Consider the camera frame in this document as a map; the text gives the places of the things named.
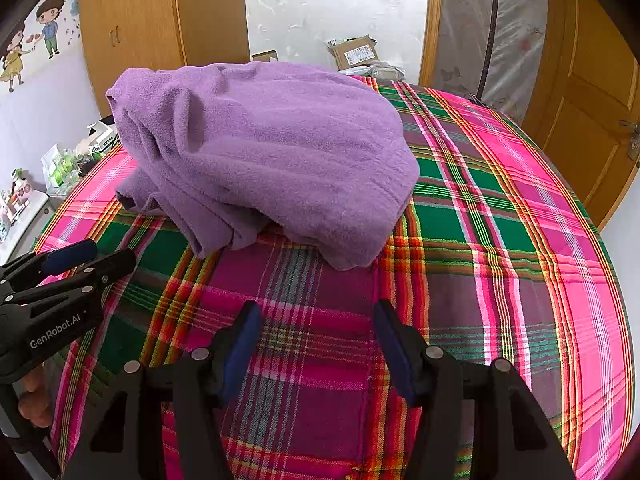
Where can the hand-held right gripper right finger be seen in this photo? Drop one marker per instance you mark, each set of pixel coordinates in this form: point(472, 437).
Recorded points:
point(395, 355)

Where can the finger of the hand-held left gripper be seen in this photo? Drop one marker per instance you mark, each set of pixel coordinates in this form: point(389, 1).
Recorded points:
point(70, 256)
point(110, 265)

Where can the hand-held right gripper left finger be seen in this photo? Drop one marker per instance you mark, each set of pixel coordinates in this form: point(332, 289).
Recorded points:
point(240, 350)

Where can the person's left hand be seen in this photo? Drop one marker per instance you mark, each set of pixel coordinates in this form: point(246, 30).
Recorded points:
point(36, 405)

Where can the grey drawer cabinet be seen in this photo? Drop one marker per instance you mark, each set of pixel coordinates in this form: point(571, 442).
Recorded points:
point(25, 225)

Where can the small ornaments cluster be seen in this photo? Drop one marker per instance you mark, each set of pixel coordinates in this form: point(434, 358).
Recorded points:
point(17, 195)

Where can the green tissue pack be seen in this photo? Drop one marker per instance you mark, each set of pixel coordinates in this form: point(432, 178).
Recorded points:
point(61, 170)

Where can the white green medicine box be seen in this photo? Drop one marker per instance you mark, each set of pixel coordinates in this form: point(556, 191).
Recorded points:
point(102, 137)

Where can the pink plaid bed sheet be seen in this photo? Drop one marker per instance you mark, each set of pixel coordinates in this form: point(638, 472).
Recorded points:
point(500, 260)

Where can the wooden wardrobe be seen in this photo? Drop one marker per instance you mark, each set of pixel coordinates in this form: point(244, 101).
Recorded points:
point(140, 20)

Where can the open white box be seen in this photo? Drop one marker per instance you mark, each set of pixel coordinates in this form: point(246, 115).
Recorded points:
point(265, 56)

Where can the grey parcel bags pile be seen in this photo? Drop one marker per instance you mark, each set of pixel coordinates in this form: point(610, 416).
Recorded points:
point(375, 70)

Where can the brown cardboard box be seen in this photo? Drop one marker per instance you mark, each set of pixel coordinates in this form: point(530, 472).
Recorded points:
point(356, 52)

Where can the wooden door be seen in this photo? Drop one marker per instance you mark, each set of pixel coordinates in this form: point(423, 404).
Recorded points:
point(585, 110)

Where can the clear plastic door curtain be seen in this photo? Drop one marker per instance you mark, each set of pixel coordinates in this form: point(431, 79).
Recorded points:
point(465, 35)

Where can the cartoon couple wall sticker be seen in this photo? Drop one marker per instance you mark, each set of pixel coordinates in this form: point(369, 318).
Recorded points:
point(47, 25)

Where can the wooden door frame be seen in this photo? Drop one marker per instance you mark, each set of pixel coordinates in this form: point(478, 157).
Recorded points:
point(430, 20)

